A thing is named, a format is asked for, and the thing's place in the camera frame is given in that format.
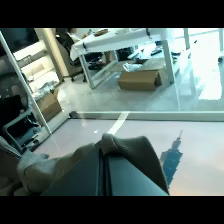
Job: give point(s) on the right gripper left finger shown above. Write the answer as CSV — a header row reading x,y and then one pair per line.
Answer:
x,y
80,176

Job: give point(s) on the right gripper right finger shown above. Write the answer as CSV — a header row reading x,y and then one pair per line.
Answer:
x,y
133,178

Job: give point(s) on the dark brown garment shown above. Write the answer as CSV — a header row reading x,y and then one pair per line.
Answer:
x,y
136,150

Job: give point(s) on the cardboard box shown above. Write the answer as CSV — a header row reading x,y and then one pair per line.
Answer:
x,y
138,80

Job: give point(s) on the white table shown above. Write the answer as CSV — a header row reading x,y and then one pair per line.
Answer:
x,y
116,38

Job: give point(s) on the silver frame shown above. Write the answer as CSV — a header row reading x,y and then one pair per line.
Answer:
x,y
150,115

